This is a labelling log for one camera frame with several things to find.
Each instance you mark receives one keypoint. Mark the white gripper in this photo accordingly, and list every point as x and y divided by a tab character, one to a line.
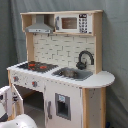
5	102

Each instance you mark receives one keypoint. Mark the white oven door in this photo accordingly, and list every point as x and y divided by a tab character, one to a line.
17	102

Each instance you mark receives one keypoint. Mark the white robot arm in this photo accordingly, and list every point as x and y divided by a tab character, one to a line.
20	121

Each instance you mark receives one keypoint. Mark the wooden toy kitchen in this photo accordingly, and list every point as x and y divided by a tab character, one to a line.
64	63

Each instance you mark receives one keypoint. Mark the red left stove knob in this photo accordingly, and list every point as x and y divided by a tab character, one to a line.
15	78

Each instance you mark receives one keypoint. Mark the red stove knob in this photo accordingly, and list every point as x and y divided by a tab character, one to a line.
34	84
15	78

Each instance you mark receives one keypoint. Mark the red right stove knob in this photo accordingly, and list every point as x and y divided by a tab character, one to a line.
34	84

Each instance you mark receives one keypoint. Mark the black toy stovetop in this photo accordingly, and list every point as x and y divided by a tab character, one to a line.
37	66

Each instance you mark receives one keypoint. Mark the white cabinet door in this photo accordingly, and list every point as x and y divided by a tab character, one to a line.
62	106

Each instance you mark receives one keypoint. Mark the grey toy sink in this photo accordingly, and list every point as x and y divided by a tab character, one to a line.
73	74

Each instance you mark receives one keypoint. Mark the grey range hood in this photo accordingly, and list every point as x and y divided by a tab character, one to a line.
39	26

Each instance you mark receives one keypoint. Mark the toy microwave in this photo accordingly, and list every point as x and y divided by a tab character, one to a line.
74	23

